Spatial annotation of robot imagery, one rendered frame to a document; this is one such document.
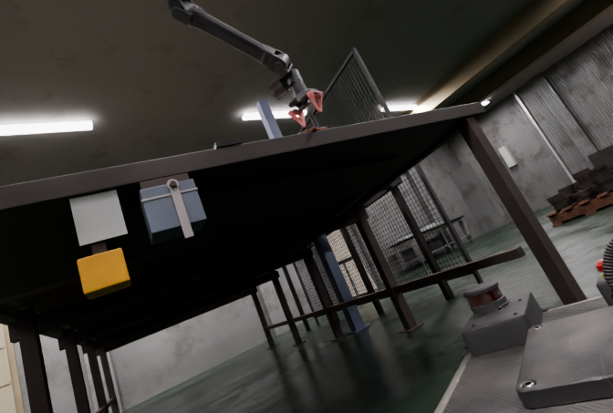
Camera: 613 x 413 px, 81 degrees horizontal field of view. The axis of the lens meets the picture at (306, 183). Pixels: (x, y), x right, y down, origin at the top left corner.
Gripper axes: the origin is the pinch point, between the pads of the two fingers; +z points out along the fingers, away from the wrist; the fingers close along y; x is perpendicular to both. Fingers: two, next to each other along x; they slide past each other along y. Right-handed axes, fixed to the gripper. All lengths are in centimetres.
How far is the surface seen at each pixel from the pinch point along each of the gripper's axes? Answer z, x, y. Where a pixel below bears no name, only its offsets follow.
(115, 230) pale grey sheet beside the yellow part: 24, 69, 13
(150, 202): 20, 61, 8
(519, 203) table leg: 57, -67, -26
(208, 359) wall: 107, -161, 528
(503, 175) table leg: 44, -68, -26
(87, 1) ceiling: -227, -1, 170
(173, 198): 21, 56, 6
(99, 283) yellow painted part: 36, 75, 12
